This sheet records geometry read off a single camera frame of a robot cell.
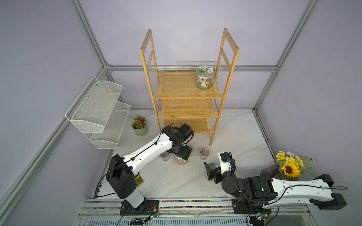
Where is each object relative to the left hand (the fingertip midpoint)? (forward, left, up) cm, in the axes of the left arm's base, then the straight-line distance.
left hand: (179, 155), depth 78 cm
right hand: (-7, -17, +8) cm, 20 cm away
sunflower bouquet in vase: (-10, -52, +11) cm, 54 cm away
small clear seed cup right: (+6, -15, -8) cm, 18 cm away
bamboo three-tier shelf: (+27, +2, +19) cm, 33 cm away
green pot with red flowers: (+24, +28, -2) cm, 37 cm away
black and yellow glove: (-10, +24, -13) cm, 30 cm away
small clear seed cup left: (+4, +9, -8) cm, 13 cm away
